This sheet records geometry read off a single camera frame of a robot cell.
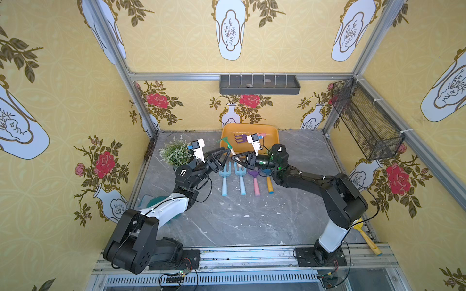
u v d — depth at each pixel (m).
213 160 0.66
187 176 0.60
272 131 1.16
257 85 0.92
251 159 0.71
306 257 0.74
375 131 0.84
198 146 0.67
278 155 0.66
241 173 1.00
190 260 0.73
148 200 0.91
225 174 1.00
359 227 0.82
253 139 0.73
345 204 0.48
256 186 0.94
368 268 0.77
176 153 0.86
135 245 0.41
